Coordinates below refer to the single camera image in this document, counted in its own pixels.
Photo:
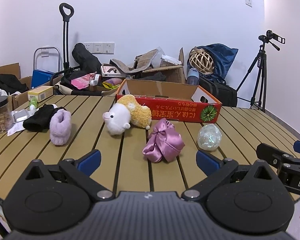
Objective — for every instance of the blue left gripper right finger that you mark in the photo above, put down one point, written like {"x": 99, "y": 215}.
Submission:
{"x": 207, "y": 162}

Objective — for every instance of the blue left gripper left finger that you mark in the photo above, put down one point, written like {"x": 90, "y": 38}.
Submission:
{"x": 90, "y": 162}

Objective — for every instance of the iridescent wrap ball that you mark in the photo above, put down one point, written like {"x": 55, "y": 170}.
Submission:
{"x": 209, "y": 137}

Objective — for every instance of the lilac fuzzy slipper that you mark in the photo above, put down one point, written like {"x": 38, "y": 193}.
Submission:
{"x": 60, "y": 127}

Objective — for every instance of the pink satin cloth bundle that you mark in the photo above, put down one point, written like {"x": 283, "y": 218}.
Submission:
{"x": 164, "y": 143}

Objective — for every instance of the white plush toy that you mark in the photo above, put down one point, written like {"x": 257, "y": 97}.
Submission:
{"x": 117, "y": 119}

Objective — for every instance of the yellow plush toy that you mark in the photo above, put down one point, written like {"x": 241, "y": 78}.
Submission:
{"x": 141, "y": 115}

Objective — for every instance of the folding slatted camping table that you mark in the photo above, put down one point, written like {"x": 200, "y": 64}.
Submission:
{"x": 123, "y": 167}

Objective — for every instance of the black glove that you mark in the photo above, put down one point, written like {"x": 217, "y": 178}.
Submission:
{"x": 41, "y": 118}

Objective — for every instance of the black luggage bag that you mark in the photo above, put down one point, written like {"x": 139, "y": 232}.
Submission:
{"x": 221, "y": 91}

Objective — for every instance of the red fruit cardboard box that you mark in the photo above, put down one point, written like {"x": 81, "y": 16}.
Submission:
{"x": 173, "y": 101}

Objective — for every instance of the yellow small carton box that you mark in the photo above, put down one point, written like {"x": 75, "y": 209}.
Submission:
{"x": 40, "y": 93}

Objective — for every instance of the blue water bottle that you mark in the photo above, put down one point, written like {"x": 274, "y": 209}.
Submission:
{"x": 193, "y": 77}

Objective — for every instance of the open brown cardboard box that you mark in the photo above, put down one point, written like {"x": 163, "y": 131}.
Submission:
{"x": 155, "y": 66}

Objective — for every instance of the clear jar with black lid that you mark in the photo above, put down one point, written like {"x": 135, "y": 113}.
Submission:
{"x": 6, "y": 121}

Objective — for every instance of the black rolled bag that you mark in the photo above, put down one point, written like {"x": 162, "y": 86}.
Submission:
{"x": 86, "y": 60}

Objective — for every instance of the silver folding step stool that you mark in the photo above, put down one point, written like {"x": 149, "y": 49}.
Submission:
{"x": 47, "y": 58}

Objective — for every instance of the blue fabric bag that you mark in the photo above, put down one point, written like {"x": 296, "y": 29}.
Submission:
{"x": 220, "y": 56}

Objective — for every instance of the woven rattan ball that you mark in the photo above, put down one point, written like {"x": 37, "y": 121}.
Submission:
{"x": 200, "y": 59}

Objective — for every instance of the cardboard box with black clothes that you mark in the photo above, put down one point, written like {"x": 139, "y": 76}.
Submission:
{"x": 13, "y": 85}

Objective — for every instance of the black camera tripod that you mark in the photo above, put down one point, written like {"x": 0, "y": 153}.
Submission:
{"x": 258, "y": 98}

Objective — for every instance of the white wall socket strip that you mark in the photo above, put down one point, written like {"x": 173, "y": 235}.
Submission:
{"x": 100, "y": 47}

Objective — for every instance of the black video camera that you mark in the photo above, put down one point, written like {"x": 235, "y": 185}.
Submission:
{"x": 270, "y": 35}

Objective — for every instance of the black trolley handle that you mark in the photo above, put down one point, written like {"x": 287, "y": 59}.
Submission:
{"x": 67, "y": 11}

